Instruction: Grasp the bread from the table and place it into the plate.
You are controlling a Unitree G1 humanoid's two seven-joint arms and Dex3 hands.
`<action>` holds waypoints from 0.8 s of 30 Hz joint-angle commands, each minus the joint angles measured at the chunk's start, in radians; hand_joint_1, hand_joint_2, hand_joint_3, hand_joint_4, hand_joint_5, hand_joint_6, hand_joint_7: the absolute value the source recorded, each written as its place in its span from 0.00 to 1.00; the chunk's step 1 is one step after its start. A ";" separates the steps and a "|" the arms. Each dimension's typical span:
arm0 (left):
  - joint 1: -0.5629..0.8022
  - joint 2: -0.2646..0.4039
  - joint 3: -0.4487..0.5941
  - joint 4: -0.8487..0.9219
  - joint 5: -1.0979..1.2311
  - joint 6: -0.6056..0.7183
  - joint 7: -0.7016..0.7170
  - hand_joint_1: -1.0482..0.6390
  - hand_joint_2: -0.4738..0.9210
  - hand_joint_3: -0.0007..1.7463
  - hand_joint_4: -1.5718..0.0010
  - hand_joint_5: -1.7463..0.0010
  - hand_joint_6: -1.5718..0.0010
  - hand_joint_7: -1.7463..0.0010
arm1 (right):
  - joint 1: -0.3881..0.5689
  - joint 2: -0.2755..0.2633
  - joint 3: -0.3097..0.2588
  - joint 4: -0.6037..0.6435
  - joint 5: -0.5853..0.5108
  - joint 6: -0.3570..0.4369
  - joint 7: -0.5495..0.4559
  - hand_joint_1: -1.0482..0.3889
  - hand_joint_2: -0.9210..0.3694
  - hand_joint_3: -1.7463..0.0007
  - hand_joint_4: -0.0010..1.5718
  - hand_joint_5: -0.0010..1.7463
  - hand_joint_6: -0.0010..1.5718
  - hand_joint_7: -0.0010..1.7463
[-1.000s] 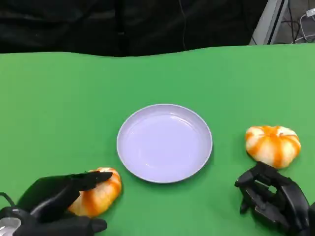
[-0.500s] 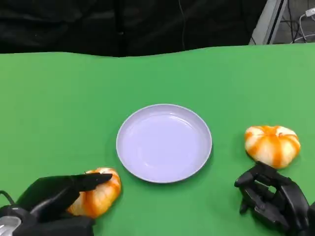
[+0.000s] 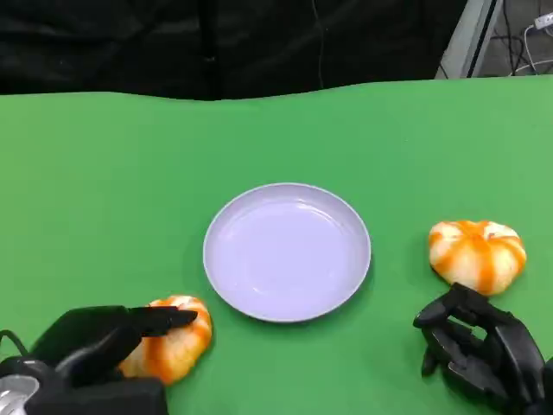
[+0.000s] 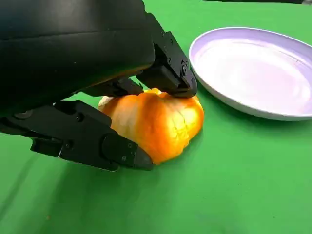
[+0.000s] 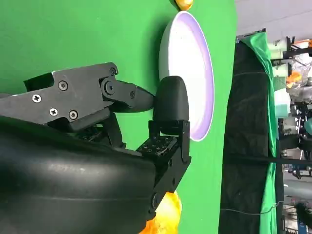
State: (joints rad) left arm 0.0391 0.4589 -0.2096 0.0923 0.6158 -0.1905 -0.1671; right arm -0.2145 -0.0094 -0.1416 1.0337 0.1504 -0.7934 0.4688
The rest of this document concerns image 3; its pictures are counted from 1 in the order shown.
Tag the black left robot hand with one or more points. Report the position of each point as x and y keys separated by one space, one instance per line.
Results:
x=95 y=333

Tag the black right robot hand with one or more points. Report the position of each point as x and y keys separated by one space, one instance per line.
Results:
x=510 y=350

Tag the orange and white bread roll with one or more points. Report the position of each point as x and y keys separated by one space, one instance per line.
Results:
x=181 y=354
x=475 y=259

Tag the green table cloth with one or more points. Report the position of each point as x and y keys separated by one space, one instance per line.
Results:
x=129 y=173

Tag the lilac plate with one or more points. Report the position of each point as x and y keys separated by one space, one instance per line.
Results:
x=287 y=255

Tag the black backdrop curtain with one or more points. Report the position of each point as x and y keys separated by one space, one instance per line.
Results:
x=173 y=43

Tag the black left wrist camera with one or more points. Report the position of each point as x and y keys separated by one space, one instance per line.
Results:
x=108 y=397

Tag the grey metal frame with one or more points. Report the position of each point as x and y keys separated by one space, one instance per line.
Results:
x=471 y=39

